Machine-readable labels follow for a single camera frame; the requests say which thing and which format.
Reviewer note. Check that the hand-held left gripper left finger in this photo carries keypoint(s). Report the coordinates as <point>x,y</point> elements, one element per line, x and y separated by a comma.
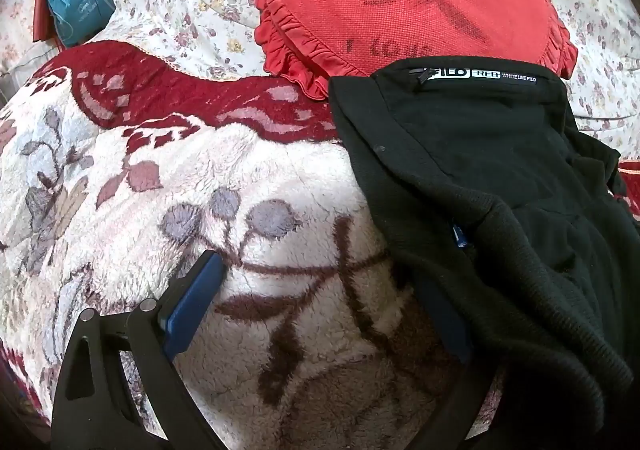
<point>192,297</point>

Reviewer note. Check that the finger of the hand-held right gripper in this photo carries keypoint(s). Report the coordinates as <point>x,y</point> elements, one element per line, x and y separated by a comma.
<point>458,236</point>

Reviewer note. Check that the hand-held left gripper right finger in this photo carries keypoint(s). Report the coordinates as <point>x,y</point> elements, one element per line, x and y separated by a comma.
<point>447,325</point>

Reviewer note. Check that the black pants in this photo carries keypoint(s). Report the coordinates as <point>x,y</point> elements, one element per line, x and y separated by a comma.
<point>475,165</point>

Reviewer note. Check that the red and white floral fleece blanket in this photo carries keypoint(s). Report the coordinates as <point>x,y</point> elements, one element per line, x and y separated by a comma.
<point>150,190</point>

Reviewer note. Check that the red heart-shaped ruffled pillow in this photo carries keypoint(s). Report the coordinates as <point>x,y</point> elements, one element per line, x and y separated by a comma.
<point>400,0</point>

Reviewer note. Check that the blue paper bag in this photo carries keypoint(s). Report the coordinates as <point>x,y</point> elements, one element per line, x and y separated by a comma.
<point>80,5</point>

